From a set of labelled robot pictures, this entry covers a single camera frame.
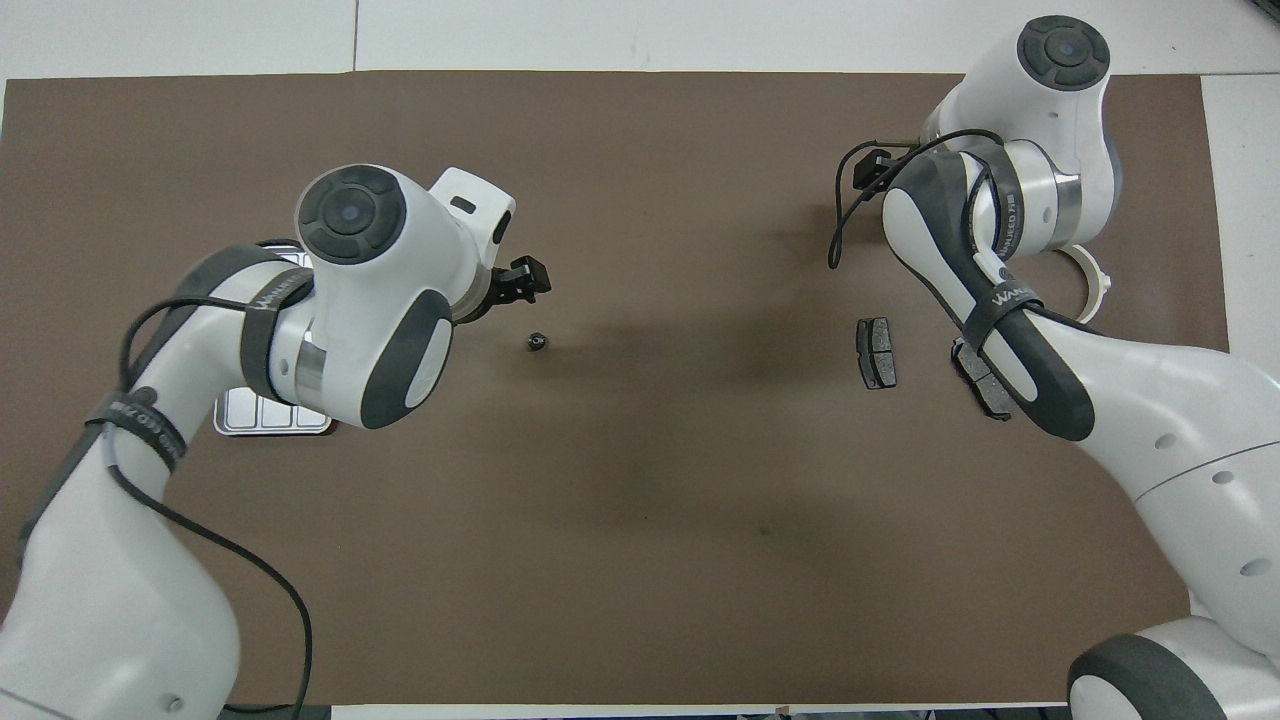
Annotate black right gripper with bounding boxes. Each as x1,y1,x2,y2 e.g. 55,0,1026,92
855,148,901,191

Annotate tapered dark brake pad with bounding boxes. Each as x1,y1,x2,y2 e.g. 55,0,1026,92
950,338,1014,422

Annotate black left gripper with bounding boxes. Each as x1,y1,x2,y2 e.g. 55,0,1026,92
458,256,553,323

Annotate silver metal tray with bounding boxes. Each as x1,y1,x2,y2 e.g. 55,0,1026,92
213,243,336,437

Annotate rectangular dark brake pad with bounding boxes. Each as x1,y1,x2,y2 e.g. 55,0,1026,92
855,317,898,391

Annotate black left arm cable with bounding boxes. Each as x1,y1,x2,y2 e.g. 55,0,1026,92
105,238,316,716

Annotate white curved plastic bracket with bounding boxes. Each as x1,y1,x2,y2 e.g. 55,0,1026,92
1048,243,1113,326

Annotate brown table mat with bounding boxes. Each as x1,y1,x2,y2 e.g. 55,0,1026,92
0,70,1233,706

